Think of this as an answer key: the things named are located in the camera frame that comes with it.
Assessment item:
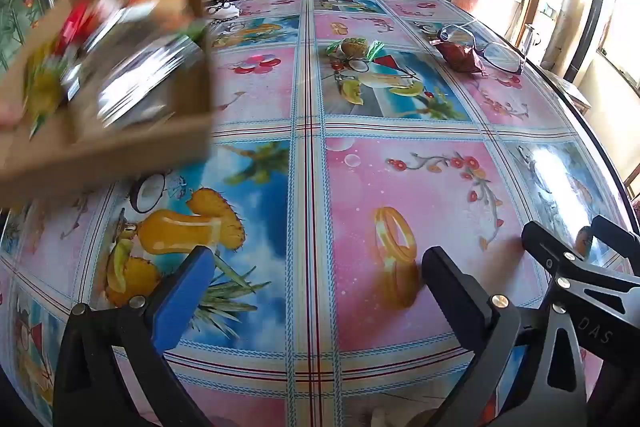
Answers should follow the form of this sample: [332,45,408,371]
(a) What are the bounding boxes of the cardboard box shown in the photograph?
[0,0,216,208]

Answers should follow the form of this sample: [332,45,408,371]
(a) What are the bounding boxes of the eyeglasses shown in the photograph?
[442,24,523,75]

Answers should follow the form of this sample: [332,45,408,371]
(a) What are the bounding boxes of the orange black white scarf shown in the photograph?
[206,0,241,20]

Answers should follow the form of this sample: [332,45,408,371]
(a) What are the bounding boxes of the small green snack packet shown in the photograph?
[326,38,383,62]

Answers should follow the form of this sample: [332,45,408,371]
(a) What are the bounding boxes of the dark red snack packet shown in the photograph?
[435,38,488,75]

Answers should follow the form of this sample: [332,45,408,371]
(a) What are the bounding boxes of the flower painted glass panel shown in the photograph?
[0,0,56,68]

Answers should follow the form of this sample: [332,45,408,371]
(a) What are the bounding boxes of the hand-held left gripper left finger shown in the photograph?
[52,246,216,427]

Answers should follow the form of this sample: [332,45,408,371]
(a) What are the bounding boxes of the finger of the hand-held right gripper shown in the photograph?
[521,221,640,358]
[580,215,640,268]

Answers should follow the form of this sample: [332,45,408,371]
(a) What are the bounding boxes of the fruit print tablecloth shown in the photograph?
[0,0,640,427]

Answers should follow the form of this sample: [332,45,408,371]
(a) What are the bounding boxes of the black standing pipe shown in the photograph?
[565,0,608,82]

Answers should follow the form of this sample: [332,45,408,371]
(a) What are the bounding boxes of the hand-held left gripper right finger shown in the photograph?
[421,247,588,427]

